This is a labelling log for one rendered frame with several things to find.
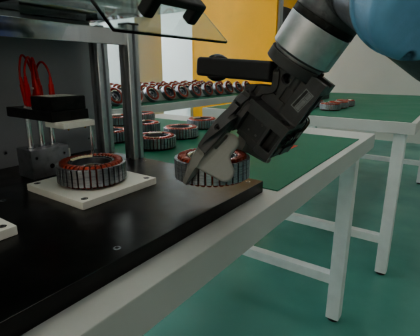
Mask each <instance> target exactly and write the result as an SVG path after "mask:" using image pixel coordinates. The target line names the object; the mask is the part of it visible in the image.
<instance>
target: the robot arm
mask: <svg viewBox="0 0 420 336"><path fill-rule="evenodd" d="M356 34H357V35H358V36H359V38H360V39H361V40H362V42H364V44H366V45H367V46H368V47H369V48H371V49H372V50H374V51H375V52H377V53H380V54H382V55H384V56H386V57H388V58H389V59H390V60H392V62H394V63H395V64H397V65H398V66H400V68H402V69H403V70H404V71H406V72H407V73H408V74H410V75H411V76H412V77H413V78H415V79H416V80H418V81H420V0H297V2H296V4H295V5H294V7H293V8H292V10H291V11H290V13H289V14H288V16H287V18H286V20H285V21H284V22H283V24H282V26H281V28H280V29H279V31H278V32H277V34H276V36H275V42H274V43H273V44H272V46H271V48H270V50H269V51H268V53H267V54H268V56H269V57H270V58H271V60H272V61H260V60H248V59H228V58H227V57H226V56H224V55H222V54H213V55H211V56H209V57H199V58H198V59H197V74H198V75H200V76H207V78H209V79H210V80H212V81H222V80H224V79H225V78H228V79H242V80H249V81H262V82H271V83H272V84H271V85H269V84H262V83H260V84H248V85H246V86H245V90H244V91H243V92H241V93H240V94H238V96H236V98H235V99H234V100H233V102H232V103H231V104H230V106H229V107H228V108H227V109H226V110H225V111H224V112H223V113H222V114H220V116H219V117H218V118H217V119H216V120H215V121H214V122H213V124H212V125H211V126H210V128H209V129H208V131H207V132H206V134H205V135H204V136H203V138H202V140H201V141H200V142H199V144H198V147H197V148H196V150H195V152H194V153H193V155H192V157H191V159H190V161H189V163H188V165H187V168H186V171H185V175H184V178H183V182H184V184H186V185H187V184H188V183H189V182H190V180H192V178H194V176H196V174H197V173H198V171H199V170H201V171H203V172H205V173H206V174H208V175H210V176H212V177H214V178H216V179H218V180H219V181H221V182H228V181H230V180H231V179H232V178H233V176H234V174H235V170H234V168H233V164H232V162H231V155H232V154H233V153H234V151H235V150H236V149H238V150H242V151H244V152H245V153H248V154H250V155H252V156H254V157H256V158H257V159H259V160H261V161H262V162H264V163H269V162H270V160H271V158H272V157H274V156H276V155H281V154H283V153H285V152H288V151H289V150H290V148H292V146H293V145H294V144H295V142H296V141H297V140H298V138H299V137H300V136H301V134H302V133H303V132H304V130H306V128H307V127H308V125H309V124H310V119H309V118H308V116H309V115H310V113H311V112H312V110H314V108H315V107H316V105H317V104H318V103H319V102H320V100H321V99H322V98H323V96H324V95H328V94H330V92H331V91H332V89H333V88H334V86H335V85H334V84H333V83H332V82H330V81H329V80H328V79H326V78H325V77H324V73H327V72H329V71H330V69H331V68H332V66H333V65H334V64H335V62H336V61H337V60H338V58H339V57H340V56H341V54H342V53H343V52H344V50H345V49H346V48H347V46H348V45H349V44H350V42H351V41H352V40H353V38H354V36H356ZM307 118H308V120H307ZM231 130H232V131H234V130H237V133H238V134H239V137H237V136H236V135H235V134H233V133H230V132H231Z"/></svg>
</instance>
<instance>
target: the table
mask: <svg viewBox="0 0 420 336"><path fill-rule="evenodd" d="M248 84H249V82H248V81H244V82H242V85H241V84H240V82H238V81H236V82H234V83H233V86H232V83H231V82H230V81H226V82H224V83H223V82H222V81H216V82H215V83H213V82H211V81H207V82H205V81H203V80H201V81H198V80H196V79H195V80H193V81H186V80H184V81H180V82H178V81H170V82H169V83H166V82H165V81H162V82H154V81H151V82H149V83H146V82H144V83H142V82H140V86H141V91H142V90H143V94H144V96H145V97H146V99H147V100H148V101H149V102H142V103H141V111H152V112H154V113H158V112H163V111H172V110H178V109H187V116H190V117H193V108H194V107H201V106H206V105H216V104H221V103H230V102H233V100H234V99H235V98H236V96H238V94H240V93H241V92H243V90H245V86H246V85H248ZM212 86H213V88H212ZM200 87H201V89H202V91H203V93H204V95H205V96H202V97H200V96H201V95H202V92H201V89H200ZM187 88H189V92H190V93H191V94H192V96H194V97H190V98H187V97H188V95H189V92H188V90H187ZM173 89H175V90H173ZM233 89H234V90H235V92H236V93H233ZM110 90H111V94H112V95H111V104H112V106H111V108H112V114H123V105H121V104H122V93H121V91H120V90H121V85H120V84H118V83H115V84H114V83H110ZM157 90H161V93H162V96H164V98H165V99H166V100H162V101H158V99H159V92H158V91H157ZM166 90H167V91H166ZM223 90H224V91H225V92H226V93H227V94H223ZM213 92H215V94H216V95H212V94H213ZM143 94H142V92H141V101H142V100H143ZM176 94H177V96H178V97H179V98H180V99H174V98H175V97H176ZM153 96H154V97H153ZM116 99H118V100H117V101H116Z"/></svg>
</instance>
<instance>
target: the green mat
mask: <svg viewBox="0 0 420 336"><path fill-rule="evenodd" d="M155 120H156V121H159V122H160V132H162V131H163V132H164V127H165V126H166V125H170V124H180V123H181V124H183V123H184V124H187V121H179V120H172V119H160V118H155ZM207 131H208V129H198V136H197V137H196V138H193V139H176V146H175V147H174V148H171V149H166V150H159V151H158V150H156V151H155V150H153V151H152V150H150V151H149V150H144V157H143V158H146V159H152V160H156V161H163V162H167V163H173V164H174V157H175V156H176V155H177V154H179V153H180V152H182V151H185V150H189V149H194V148H197V147H198V144H199V142H200V141H201V140H202V138H203V136H204V135H205V134H206V132H207ZM358 140H359V139H352V138H346V137H333V136H326V135H314V134H307V133H302V134H301V136H300V137H299V138H298V140H297V141H296V142H295V144H294V145H298V146H296V147H294V148H292V149H290V150H289V151H288V152H285V153H283V154H281V155H276V156H274V157H272V158H271V160H270V162H269V163H264V162H262V161H261V160H259V159H257V158H256V157H254V156H252V155H250V154H248V153H247V154H248V155H249V156H250V176H249V179H256V180H260V181H263V189H269V190H273V191H279V190H280V189H282V188H284V187H285V186H287V185H288V184H290V183H292V182H293V181H294V180H296V179H298V178H300V177H301V176H302V175H304V174H306V173H307V172H309V171H310V170H312V169H314V168H315V167H316V166H318V165H320V164H322V163H323V162H324V161H326V160H328V159H329V158H331V157H332V156H334V155H336V154H337V153H338V152H340V151H342V150H344V149H345V148H346V147H348V146H350V145H351V144H353V143H354V142H356V141H358ZM114 144H115V152H116V153H122V154H126V153H125V142H122V143H114ZM292 147H293V146H292Z"/></svg>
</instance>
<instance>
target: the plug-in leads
mask: <svg viewBox="0 0 420 336"><path fill-rule="evenodd" d="M22 56H23V57H24V59H25V61H24V65H23V75H24V76H23V79H22V76H21V58H22ZM28 60H29V61H28ZM26 63H27V64H28V66H29V69H30V72H31V80H32V86H33V87H30V86H29V84H28V80H27V76H26ZM40 63H42V64H44V66H45V68H46V70H47V72H48V74H49V84H48V87H49V94H50V95H55V89H54V84H53V82H52V78H51V74H50V71H49V68H48V67H47V65H46V64H45V63H44V62H43V61H39V62H38V64H37V65H36V64H35V60H34V58H33V57H31V58H30V57H29V56H24V54H20V56H19V65H18V72H19V82H20V85H19V86H20V89H21V94H22V97H23V102H24V106H25V105H26V106H25V108H26V109H29V108H30V107H31V98H30V96H34V95H43V88H42V85H41V82H40V78H39V74H38V71H37V69H38V66H39V64H40ZM23 81H24V82H23ZM30 89H32V90H33V94H32V95H31V91H30Z"/></svg>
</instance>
